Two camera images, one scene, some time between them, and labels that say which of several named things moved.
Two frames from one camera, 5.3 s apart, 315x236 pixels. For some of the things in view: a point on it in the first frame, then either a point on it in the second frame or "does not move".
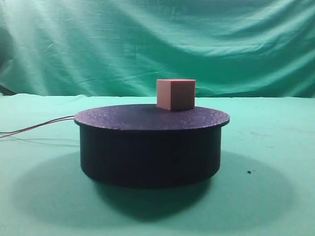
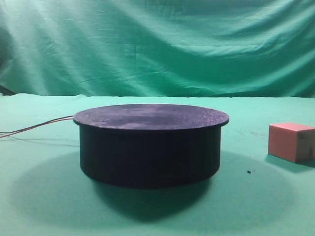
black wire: [37, 125] does not move
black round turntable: [141, 146] does not move
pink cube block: [174, 94] to [292, 142]
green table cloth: [265, 186] does not move
